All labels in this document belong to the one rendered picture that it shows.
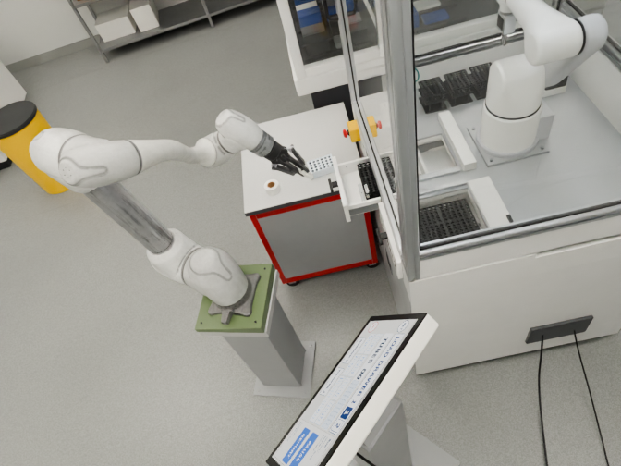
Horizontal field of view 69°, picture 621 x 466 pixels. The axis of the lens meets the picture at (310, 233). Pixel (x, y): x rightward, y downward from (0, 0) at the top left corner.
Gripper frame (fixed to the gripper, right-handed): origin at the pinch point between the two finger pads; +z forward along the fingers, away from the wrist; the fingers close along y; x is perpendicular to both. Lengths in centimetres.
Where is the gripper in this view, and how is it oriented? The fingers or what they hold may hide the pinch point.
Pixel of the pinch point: (306, 173)
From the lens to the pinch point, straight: 182.6
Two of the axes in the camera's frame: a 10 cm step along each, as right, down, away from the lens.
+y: 6.9, -5.6, -4.5
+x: -1.6, -7.3, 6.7
